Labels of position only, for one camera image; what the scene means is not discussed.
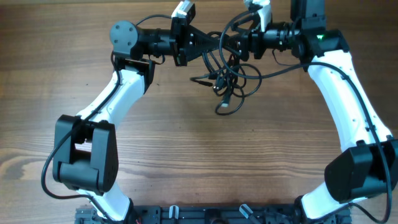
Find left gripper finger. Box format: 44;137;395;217
188;25;219;47
186;47;218;62

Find left camera black cable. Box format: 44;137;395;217
40;14;172;222

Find right camera black cable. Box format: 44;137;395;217
218;9;393;224

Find camera black cable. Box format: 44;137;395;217
40;14;172;222
218;9;393;224

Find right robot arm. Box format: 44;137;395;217
226;1;397;223

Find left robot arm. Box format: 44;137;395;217
42;16;220;223

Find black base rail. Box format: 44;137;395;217
75;203;352;224

